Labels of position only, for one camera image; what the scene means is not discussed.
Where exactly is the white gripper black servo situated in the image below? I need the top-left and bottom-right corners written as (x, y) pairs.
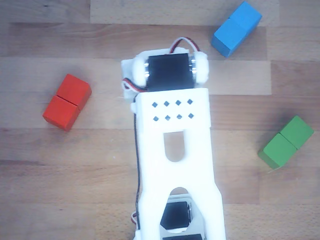
top-left (121, 58), bottom-right (141, 104)

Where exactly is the red rectangular block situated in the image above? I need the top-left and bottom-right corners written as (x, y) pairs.
top-left (42, 73), bottom-right (93, 133)

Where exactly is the blue rectangular block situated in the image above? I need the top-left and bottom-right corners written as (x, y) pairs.
top-left (210, 0), bottom-right (263, 59)

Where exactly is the green rectangular block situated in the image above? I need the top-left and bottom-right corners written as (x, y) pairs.
top-left (257, 115), bottom-right (315, 171)

